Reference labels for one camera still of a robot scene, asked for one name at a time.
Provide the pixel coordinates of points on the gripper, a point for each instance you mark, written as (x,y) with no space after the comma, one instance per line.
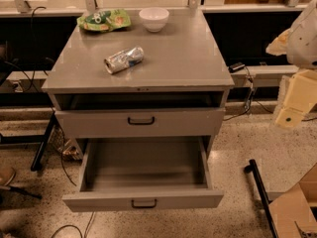
(303,45)

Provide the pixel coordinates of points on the black power adapter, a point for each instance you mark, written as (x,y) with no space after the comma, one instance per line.
(236,67)

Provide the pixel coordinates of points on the cardboard box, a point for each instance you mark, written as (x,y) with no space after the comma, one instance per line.
(292,213)

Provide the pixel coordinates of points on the green chip bag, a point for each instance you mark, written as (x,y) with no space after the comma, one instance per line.
(105,21)

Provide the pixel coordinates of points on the grey drawer cabinet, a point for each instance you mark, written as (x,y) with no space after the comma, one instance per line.
(181,68)

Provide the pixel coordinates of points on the black table leg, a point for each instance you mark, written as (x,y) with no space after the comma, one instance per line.
(36,164)

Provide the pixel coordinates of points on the white bowl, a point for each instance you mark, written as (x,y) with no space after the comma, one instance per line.
(154,18)

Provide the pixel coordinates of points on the black metal stand leg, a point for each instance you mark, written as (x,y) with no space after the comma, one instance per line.
(252,167)

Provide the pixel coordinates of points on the grey drawer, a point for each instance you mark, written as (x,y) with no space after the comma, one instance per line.
(144,173)
(140,122)

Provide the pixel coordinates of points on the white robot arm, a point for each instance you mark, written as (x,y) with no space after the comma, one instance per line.
(299,42)

